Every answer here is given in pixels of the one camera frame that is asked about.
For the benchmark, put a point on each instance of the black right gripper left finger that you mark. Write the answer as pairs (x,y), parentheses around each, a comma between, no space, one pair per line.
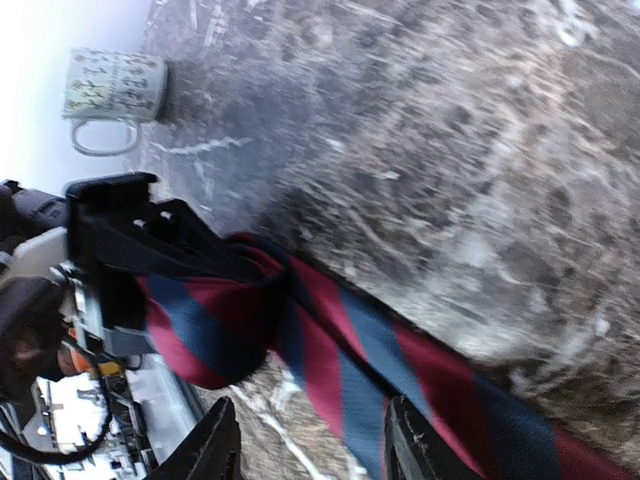
(212,451)

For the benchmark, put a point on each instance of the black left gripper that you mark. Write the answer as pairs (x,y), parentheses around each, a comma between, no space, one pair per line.
(113,232)

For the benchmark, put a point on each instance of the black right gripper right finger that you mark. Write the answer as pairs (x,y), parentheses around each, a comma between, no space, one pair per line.
(413,450)

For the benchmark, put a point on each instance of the red navy striped tie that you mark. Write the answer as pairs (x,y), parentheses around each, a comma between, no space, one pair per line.
(351,358)

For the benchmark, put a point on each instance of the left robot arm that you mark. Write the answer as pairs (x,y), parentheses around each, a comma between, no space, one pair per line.
(33,240)

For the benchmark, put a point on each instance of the cream floral mug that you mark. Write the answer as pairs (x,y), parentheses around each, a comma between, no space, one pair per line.
(106,86)

